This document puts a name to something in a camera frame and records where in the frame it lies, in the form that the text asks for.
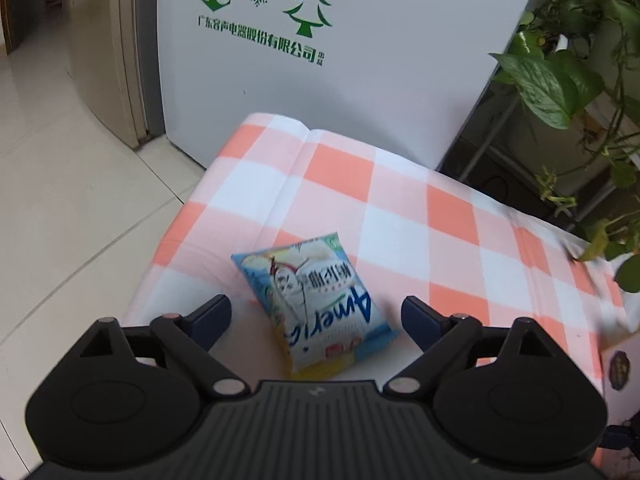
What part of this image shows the orange white checkered tablecloth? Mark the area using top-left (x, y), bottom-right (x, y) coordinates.
top-left (122, 112), bottom-right (631, 403)

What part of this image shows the black metal plant rack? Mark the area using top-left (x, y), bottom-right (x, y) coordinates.
top-left (440, 85), bottom-right (640, 231)

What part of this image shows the light blue snack packet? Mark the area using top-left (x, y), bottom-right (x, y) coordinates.
top-left (231, 232), bottom-right (401, 381)

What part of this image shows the silver refrigerator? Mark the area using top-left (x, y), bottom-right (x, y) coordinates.
top-left (65, 0), bottom-right (166, 150)

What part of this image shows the green pothos plant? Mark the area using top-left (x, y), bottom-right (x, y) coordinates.
top-left (490, 0), bottom-right (640, 293)

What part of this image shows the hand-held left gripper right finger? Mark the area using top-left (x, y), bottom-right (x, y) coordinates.
top-left (382, 295), bottom-right (562, 397)

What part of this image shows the white freezer with green print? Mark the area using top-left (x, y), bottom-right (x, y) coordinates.
top-left (157, 0), bottom-right (548, 173)

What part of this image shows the cardboard box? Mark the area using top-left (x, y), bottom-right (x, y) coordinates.
top-left (592, 330), bottom-right (640, 480)

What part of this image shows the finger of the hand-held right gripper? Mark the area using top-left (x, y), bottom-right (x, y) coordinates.
top-left (602, 424), bottom-right (640, 455)

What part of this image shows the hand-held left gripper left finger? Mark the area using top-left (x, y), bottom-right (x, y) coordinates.
top-left (80, 294), bottom-right (251, 401)

